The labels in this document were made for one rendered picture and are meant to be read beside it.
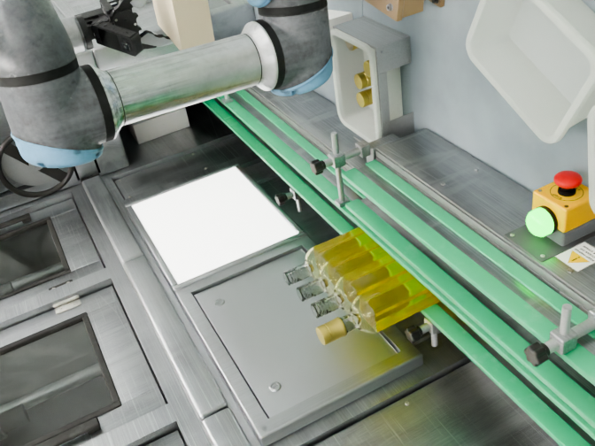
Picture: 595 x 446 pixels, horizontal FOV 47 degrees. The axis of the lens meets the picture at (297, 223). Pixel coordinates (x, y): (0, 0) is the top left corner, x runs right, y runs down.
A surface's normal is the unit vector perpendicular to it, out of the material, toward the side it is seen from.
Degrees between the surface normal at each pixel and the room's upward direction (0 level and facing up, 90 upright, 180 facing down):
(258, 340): 91
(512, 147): 0
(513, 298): 90
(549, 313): 90
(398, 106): 90
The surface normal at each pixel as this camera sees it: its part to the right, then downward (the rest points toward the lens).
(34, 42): 0.39, -0.05
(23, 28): 0.24, -0.27
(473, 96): -0.88, 0.37
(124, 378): -0.14, -0.80
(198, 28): 0.47, 0.59
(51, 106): 0.44, 0.39
